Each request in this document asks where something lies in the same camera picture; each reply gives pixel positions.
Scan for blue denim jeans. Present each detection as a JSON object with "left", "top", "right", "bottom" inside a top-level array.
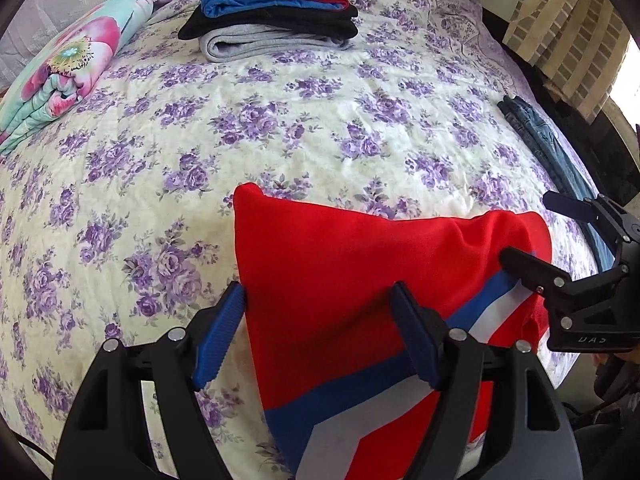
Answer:
[{"left": 498, "top": 96, "right": 616, "bottom": 272}]

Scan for folded floral blanket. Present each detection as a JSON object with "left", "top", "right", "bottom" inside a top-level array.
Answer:
[{"left": 1, "top": 0, "right": 154, "bottom": 157}]

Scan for purple floral bedspread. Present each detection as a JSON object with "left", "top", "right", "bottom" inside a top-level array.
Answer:
[{"left": 0, "top": 0, "right": 616, "bottom": 480}]

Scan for red track pants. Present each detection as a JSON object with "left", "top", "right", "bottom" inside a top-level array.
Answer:
[{"left": 233, "top": 184, "right": 552, "bottom": 479}]

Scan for folded grey garment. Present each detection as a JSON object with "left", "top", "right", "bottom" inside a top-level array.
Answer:
[{"left": 198, "top": 24, "right": 349, "bottom": 63}]

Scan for folded black garment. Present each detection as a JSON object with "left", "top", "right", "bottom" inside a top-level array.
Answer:
[{"left": 178, "top": 4, "right": 358, "bottom": 40}]

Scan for brick pattern curtain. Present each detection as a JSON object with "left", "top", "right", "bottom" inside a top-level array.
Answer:
[{"left": 503, "top": 0, "right": 630, "bottom": 122}]

